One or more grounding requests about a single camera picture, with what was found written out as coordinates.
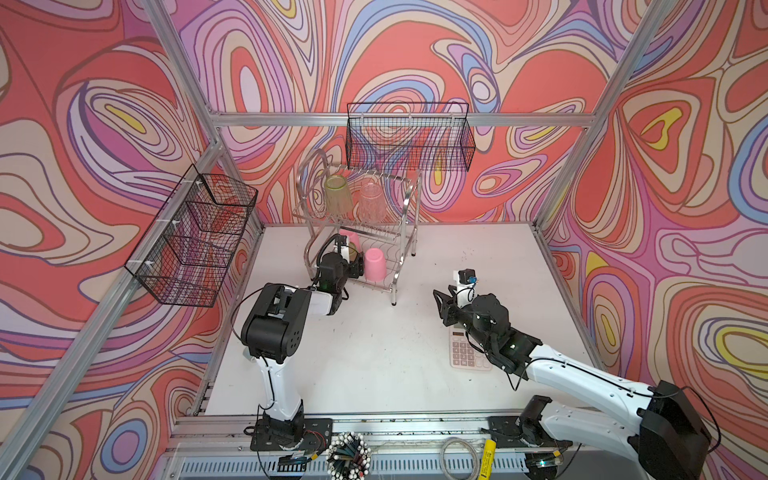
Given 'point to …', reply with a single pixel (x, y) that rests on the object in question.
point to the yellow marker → (487, 459)
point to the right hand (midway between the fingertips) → (442, 296)
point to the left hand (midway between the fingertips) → (354, 249)
